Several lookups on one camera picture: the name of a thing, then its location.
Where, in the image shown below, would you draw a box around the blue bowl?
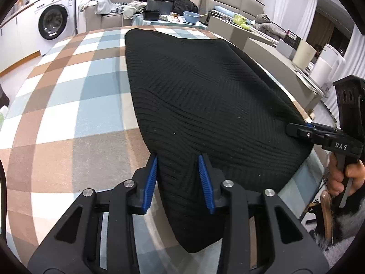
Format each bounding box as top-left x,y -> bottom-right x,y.
182,11 -> 201,24

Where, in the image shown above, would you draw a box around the food package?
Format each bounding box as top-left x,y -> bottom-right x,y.
160,12 -> 184,23

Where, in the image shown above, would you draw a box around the beige platform ledge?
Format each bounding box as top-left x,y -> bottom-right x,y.
207,16 -> 324,115

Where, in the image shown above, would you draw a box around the black storage box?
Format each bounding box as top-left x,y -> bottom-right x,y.
146,0 -> 175,16

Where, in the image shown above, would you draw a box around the yellow-green toy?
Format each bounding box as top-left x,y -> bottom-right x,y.
233,14 -> 247,29

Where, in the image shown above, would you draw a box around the grey box with dark lid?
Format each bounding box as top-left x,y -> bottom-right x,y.
276,30 -> 303,60

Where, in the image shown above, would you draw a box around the light blue clothes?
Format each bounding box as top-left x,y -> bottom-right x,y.
78,0 -> 117,15

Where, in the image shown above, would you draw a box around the small black tray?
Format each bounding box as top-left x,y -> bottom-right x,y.
142,9 -> 161,21

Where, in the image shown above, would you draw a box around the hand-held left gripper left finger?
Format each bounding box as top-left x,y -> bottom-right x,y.
27,153 -> 158,274

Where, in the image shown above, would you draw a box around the wooden chair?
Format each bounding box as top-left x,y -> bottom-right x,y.
302,190 -> 335,244

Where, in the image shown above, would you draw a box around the white washing machine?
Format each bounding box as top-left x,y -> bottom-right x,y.
34,0 -> 78,56

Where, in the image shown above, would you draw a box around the beige sofa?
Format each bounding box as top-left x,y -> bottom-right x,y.
86,0 -> 149,33

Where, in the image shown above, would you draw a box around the cream cylinder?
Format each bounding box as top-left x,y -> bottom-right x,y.
292,39 -> 317,69

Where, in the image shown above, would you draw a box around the white cloth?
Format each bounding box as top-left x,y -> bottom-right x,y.
123,1 -> 147,18

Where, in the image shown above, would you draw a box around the white curtain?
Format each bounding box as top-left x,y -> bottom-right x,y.
328,26 -> 365,120

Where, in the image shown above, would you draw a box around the side table with plaid cloth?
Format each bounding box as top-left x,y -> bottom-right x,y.
131,14 -> 209,30

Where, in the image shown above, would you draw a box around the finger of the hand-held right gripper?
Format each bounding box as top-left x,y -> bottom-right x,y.
287,122 -> 345,146

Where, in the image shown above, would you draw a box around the white kitchen counter cabinet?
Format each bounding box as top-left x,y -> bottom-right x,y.
0,3 -> 40,77

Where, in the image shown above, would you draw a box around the grey clothes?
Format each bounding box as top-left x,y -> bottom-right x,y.
252,14 -> 287,39

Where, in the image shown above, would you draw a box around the person's right hand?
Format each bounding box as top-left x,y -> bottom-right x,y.
328,154 -> 365,200

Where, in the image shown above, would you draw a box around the white tray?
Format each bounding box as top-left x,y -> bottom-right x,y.
295,68 -> 326,95

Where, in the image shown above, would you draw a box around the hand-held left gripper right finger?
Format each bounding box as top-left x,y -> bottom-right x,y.
198,154 -> 330,274

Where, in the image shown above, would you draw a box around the white appliance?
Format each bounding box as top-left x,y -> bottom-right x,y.
309,44 -> 347,92

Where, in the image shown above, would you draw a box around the blue pillow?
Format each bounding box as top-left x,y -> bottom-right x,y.
214,5 -> 237,16

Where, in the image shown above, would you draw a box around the plaid tablecloth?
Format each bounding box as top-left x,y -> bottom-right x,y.
0,24 -> 337,274

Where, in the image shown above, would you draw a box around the black jacket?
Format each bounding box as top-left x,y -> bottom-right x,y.
139,0 -> 198,15

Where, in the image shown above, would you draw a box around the black knit sweater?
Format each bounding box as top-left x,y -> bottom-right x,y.
125,27 -> 314,253

